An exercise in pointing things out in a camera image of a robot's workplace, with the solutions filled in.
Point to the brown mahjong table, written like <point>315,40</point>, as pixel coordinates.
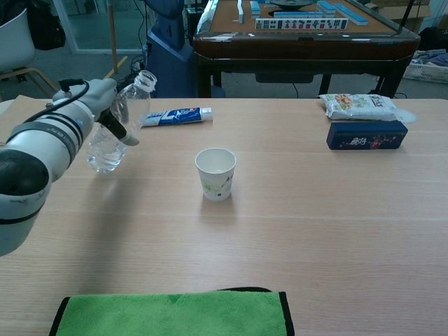
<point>301,45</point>

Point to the white snack bag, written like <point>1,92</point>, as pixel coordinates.
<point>357,105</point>

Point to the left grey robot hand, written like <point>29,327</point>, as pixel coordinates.
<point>101,94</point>

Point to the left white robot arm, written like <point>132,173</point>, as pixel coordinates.
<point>45,140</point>

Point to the white paper cup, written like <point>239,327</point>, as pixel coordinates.
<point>215,175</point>

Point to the blue white toothpaste tube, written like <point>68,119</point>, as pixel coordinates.
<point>178,116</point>

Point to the brown spiral notebook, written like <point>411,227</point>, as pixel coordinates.
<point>24,105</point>

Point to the dark blue rectangular box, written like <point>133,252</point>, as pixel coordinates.
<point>365,134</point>

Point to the transparent plastic water bottle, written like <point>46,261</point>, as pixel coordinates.
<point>105,154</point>

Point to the mahjong tile row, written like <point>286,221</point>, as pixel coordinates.
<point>301,24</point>

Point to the black bag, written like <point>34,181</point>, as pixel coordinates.
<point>47,28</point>

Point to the wooden post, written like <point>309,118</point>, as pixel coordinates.
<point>112,35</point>

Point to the green microfibre cloth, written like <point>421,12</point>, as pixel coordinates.
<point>168,315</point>

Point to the white round disc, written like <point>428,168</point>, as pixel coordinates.
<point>407,116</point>

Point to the blue machine base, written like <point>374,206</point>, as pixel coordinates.
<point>168,59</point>

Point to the white chair with wooden legs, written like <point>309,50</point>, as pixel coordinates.
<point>14,45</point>

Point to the white plastic basket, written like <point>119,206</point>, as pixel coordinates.
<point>425,71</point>

